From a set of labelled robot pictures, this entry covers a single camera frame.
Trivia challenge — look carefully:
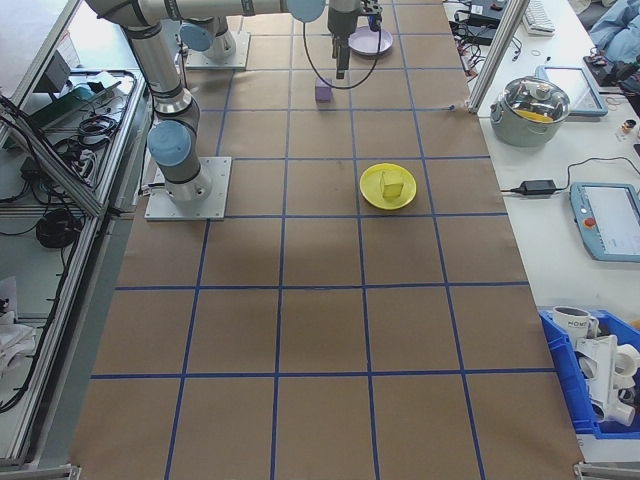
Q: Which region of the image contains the white printed mug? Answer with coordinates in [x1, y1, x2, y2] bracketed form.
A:
[551, 305, 600, 342]

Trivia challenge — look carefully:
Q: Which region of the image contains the aluminium corner bar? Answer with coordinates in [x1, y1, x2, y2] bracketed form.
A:
[0, 462, 81, 480]
[573, 460, 640, 480]

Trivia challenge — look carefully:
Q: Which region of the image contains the black camera cable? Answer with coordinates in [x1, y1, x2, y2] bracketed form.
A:
[302, 19, 384, 90]

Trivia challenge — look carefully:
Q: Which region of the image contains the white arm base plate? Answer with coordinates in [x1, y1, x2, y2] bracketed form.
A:
[185, 31, 252, 71]
[144, 156, 234, 222]

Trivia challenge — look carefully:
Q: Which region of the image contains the yellow round plate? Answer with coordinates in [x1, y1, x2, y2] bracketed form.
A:
[359, 162, 418, 211]

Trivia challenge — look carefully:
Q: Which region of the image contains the silver cooking pot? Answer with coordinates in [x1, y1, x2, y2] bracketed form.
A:
[489, 99, 570, 148]

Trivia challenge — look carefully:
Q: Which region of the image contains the blue grey teach pendant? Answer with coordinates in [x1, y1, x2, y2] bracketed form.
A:
[568, 182, 640, 262]
[535, 64, 609, 118]

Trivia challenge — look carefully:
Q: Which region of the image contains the aluminium profile post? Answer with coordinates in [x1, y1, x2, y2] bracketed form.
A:
[467, 0, 529, 115]

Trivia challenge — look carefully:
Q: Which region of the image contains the grey box device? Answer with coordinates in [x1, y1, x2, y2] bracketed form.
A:
[33, 49, 74, 94]

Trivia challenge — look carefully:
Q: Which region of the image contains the yellow foam block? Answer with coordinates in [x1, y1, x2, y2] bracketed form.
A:
[380, 171, 405, 199]

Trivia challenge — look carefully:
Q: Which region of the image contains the light blue cloth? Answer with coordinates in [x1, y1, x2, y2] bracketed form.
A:
[589, 0, 640, 94]

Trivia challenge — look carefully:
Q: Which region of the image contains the black cable coil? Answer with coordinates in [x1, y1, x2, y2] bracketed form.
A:
[35, 207, 84, 249]

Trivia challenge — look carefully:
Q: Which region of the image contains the glass pot lid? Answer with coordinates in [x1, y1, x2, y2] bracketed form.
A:
[501, 76, 572, 126]

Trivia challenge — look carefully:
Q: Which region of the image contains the V-shaped metal bar frame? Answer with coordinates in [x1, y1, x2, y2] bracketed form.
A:
[0, 0, 151, 464]

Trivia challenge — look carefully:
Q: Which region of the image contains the white keyboard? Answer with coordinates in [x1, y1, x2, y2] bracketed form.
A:
[524, 0, 557, 37]

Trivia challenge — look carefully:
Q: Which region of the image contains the white pipe fitting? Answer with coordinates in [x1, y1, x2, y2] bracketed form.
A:
[573, 333, 640, 426]

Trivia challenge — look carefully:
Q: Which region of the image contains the purple round plate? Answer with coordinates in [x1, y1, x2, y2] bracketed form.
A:
[348, 27, 395, 57]

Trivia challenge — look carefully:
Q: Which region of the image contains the white crumpled cloth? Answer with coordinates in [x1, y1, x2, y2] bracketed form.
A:
[0, 277, 39, 364]

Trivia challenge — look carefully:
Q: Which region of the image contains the large black power adapter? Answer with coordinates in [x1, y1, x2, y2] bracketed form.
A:
[457, 22, 496, 46]

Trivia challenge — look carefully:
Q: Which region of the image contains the green flat box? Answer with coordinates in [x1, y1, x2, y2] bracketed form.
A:
[29, 82, 124, 134]

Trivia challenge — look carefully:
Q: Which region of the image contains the blue plastic bin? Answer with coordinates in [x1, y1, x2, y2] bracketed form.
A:
[538, 308, 640, 440]

